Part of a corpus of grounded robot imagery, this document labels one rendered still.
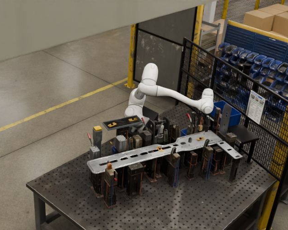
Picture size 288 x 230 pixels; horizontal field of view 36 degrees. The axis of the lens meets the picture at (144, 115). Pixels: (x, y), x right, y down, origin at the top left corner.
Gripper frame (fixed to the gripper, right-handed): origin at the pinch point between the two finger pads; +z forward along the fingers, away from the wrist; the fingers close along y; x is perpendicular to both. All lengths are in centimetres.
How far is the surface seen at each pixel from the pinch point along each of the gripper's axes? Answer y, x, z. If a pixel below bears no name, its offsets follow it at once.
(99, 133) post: -30, -95, 2
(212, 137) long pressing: 2.7, 12.6, 13.5
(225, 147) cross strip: 21.6, 14.4, 13.4
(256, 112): 13, 54, -12
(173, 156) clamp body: 18.8, -43.3, 9.8
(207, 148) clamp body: 22.1, -8.0, 9.2
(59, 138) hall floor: -195, -79, 114
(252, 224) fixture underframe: 57, 38, 93
